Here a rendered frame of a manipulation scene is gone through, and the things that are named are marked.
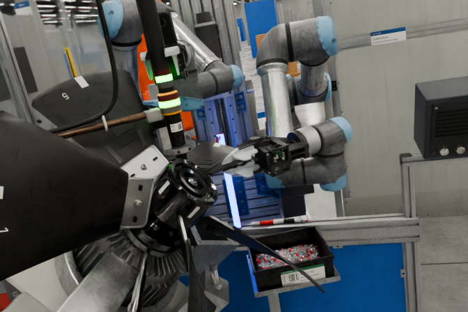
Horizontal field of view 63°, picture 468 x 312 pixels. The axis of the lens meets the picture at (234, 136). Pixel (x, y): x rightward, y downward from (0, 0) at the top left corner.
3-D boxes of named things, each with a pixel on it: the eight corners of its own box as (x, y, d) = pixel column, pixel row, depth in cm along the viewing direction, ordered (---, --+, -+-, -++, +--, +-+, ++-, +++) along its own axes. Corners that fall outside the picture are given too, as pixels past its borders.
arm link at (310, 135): (301, 122, 102) (303, 150, 105) (287, 127, 100) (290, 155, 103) (320, 129, 95) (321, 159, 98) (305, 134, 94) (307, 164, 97)
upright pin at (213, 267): (212, 290, 86) (207, 266, 85) (214, 284, 88) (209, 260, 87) (221, 290, 86) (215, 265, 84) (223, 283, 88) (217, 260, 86)
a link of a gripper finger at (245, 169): (231, 177, 88) (264, 163, 91) (220, 168, 93) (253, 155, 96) (233, 189, 89) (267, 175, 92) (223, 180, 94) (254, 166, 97)
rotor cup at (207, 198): (118, 230, 68) (158, 183, 64) (131, 183, 81) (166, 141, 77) (184, 264, 74) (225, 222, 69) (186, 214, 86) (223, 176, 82)
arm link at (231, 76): (162, 17, 142) (240, 98, 119) (135, 21, 136) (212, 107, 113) (165, -12, 134) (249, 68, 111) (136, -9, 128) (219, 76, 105)
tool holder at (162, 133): (159, 161, 77) (147, 114, 74) (151, 153, 83) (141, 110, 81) (200, 148, 80) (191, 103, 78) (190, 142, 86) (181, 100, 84)
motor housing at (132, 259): (135, 341, 73) (175, 303, 68) (40, 264, 71) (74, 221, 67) (174, 266, 94) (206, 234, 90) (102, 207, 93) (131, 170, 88)
